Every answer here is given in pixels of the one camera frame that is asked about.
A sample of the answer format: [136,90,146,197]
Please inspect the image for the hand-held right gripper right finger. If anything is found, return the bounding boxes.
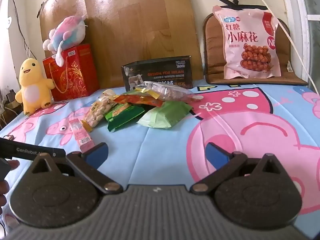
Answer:
[191,142,284,194]

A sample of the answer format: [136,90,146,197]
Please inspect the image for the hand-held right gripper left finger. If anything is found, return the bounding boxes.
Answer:
[32,142,123,195]

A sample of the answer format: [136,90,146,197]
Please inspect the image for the small pink snack packet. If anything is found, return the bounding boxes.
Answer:
[69,119,96,153]

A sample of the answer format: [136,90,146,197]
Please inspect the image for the clear peanut packet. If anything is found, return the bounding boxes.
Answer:
[85,89,118,128]

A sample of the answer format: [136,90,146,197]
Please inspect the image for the green cracker picture packet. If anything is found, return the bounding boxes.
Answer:
[104,104,146,132]

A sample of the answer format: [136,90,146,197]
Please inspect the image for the light green snack packet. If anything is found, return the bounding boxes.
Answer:
[137,101,193,130]

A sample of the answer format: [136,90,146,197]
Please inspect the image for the red orange snack packet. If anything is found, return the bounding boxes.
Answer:
[114,94,163,108]

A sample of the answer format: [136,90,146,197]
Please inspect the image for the clear yellow-edged nut packet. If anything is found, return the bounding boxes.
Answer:
[136,81,201,103]

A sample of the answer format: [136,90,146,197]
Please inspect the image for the black tin box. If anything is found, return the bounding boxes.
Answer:
[122,55,193,92]

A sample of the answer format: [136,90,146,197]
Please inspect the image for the person's left hand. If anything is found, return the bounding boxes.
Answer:
[0,159,20,215]

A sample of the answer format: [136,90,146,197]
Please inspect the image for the power strip with plugs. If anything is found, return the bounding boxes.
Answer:
[0,87,22,128]

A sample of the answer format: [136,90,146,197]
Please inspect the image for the cartoon pig printed blanket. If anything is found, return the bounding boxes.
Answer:
[0,80,320,233]

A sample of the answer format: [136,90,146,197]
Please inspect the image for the yellow plush toy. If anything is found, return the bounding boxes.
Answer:
[15,58,56,117]

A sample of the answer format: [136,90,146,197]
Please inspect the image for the red gift bag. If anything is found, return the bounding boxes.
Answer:
[42,44,100,102]

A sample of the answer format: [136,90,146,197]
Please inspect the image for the brown seat cushion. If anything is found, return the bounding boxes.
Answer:
[203,4,308,85]

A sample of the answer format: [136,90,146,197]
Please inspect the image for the large pink snack bag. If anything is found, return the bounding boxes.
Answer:
[212,5,282,80]

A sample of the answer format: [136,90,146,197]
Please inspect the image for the pink blue plush toy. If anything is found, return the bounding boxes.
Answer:
[42,16,88,67]

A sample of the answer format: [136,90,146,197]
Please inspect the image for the black tape strip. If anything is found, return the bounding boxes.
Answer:
[214,0,238,7]

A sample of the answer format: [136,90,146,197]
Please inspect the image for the black wall wire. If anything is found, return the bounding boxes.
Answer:
[7,0,34,59]

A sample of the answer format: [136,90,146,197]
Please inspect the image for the white cable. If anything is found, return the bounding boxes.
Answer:
[242,0,320,94]

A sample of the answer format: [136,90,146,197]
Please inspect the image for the wood pattern wall board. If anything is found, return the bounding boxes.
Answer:
[39,0,203,90]

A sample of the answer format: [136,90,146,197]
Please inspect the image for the white window frame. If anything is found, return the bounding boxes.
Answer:
[285,0,320,90]

